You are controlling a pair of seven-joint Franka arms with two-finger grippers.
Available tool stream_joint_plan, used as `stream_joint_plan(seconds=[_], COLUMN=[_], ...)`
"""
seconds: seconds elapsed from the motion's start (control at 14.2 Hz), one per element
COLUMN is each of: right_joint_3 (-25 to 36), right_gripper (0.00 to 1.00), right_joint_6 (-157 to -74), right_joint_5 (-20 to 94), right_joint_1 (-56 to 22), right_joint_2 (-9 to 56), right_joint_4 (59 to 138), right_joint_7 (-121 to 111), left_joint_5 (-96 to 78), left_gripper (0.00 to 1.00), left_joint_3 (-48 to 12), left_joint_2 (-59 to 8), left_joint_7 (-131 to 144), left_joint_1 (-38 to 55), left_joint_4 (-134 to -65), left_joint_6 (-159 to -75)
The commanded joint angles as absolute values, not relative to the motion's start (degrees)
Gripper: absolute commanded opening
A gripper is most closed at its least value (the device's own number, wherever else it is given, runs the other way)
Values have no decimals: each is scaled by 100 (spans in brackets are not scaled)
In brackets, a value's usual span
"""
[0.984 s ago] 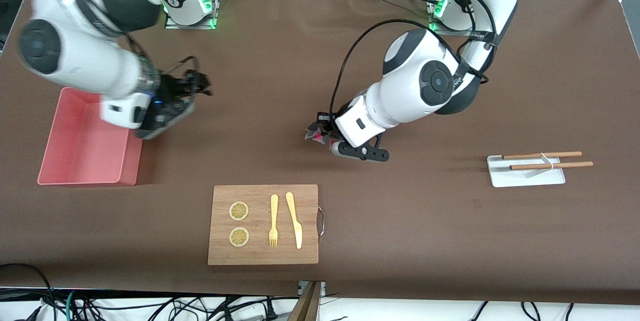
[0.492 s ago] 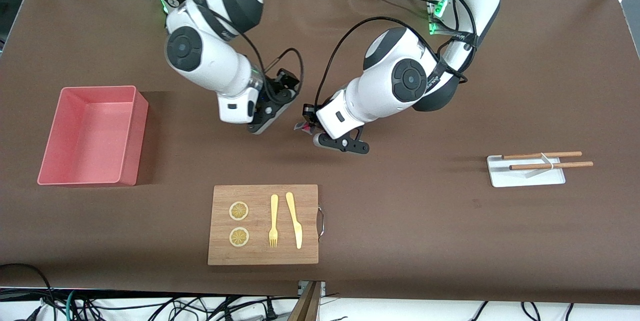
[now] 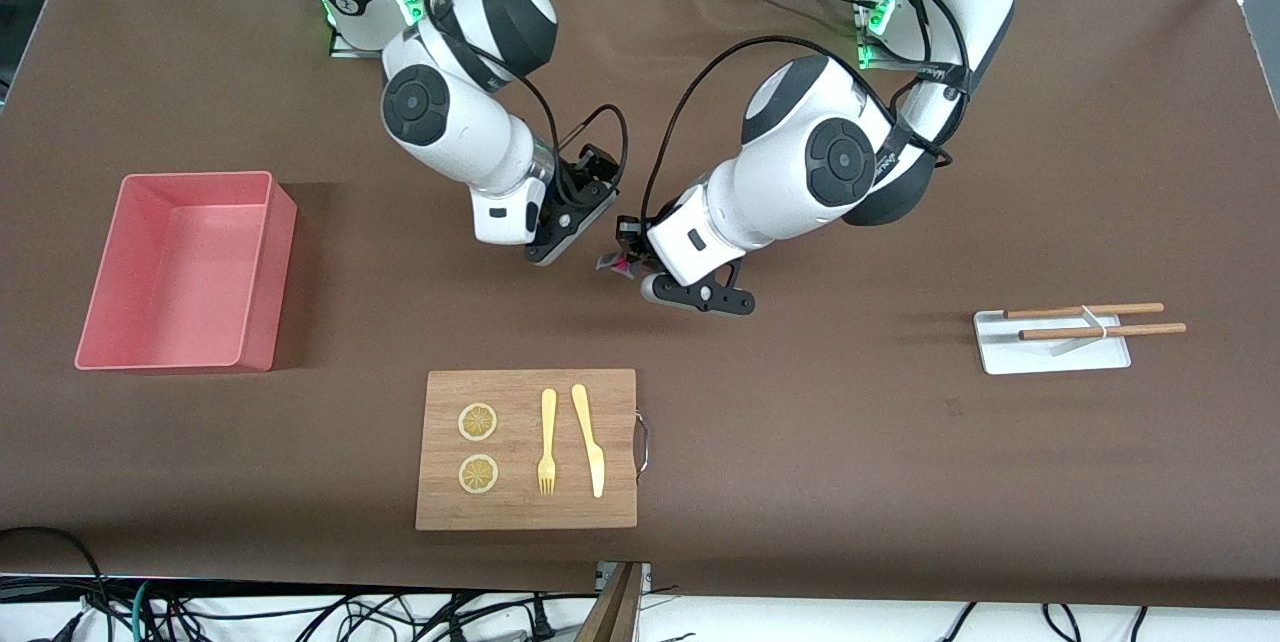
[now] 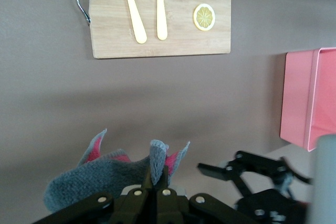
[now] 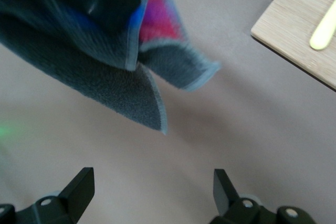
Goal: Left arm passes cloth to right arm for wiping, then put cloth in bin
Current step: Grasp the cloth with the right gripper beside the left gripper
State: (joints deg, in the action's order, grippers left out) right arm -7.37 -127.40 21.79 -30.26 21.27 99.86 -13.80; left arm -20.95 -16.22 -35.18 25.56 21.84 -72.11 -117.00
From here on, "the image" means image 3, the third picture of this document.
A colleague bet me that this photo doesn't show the thick black floor cable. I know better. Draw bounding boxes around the thick black floor cable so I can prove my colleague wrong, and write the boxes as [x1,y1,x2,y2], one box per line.
[0,526,113,623]

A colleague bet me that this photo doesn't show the yellow plastic knife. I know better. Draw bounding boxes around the yellow plastic knife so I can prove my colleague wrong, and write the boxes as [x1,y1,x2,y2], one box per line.
[571,383,606,499]

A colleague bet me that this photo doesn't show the wooden cutting board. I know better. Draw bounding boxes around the wooden cutting board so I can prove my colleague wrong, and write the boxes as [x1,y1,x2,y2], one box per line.
[415,368,638,531]

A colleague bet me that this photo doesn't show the pink plastic bin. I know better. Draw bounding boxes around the pink plastic bin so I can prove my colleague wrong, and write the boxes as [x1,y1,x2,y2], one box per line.
[74,170,299,373]

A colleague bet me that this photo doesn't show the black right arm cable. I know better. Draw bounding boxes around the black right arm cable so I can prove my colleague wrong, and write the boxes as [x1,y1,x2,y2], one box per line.
[415,0,631,203]

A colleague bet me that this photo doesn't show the white cloth rack base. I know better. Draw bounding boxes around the white cloth rack base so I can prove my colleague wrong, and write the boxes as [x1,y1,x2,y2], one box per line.
[973,309,1132,376]

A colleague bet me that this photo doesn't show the small metal bracket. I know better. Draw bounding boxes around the small metal bracket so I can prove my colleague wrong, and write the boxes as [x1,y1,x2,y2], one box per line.
[595,562,653,595]

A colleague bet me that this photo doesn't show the wooden plank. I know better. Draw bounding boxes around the wooden plank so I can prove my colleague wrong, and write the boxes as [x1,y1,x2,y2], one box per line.
[575,562,644,642]

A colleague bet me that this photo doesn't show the yellow plastic fork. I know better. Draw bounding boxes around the yellow plastic fork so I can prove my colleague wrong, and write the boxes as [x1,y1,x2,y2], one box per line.
[537,388,558,496]

